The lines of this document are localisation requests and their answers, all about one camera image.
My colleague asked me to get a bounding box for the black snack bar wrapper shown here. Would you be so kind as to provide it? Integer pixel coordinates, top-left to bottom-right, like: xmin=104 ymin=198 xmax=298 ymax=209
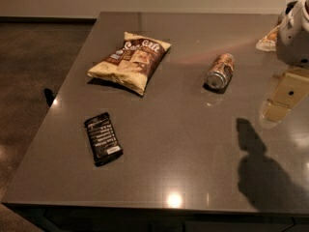
xmin=84 ymin=112 xmax=123 ymax=167

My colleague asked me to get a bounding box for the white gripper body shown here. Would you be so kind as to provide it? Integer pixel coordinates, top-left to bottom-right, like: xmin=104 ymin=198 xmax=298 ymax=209
xmin=276 ymin=0 xmax=309 ymax=67

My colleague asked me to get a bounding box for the dark object on floor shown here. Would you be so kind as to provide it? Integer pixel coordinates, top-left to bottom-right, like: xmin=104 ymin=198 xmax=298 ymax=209
xmin=44 ymin=88 xmax=55 ymax=106

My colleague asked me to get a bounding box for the brown and cream chip bag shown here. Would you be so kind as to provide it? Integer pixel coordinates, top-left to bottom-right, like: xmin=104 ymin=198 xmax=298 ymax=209
xmin=87 ymin=32 xmax=171 ymax=96

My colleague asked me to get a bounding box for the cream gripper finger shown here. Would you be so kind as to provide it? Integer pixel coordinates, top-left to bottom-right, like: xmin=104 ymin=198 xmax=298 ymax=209
xmin=264 ymin=67 xmax=309 ymax=122

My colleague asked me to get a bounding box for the glass jar with black lid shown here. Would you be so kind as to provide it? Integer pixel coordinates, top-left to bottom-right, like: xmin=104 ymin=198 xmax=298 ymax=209
xmin=256 ymin=1 xmax=296 ymax=52

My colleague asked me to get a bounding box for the orange soda can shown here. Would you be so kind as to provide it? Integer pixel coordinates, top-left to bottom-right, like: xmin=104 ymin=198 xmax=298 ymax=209
xmin=205 ymin=53 xmax=235 ymax=89

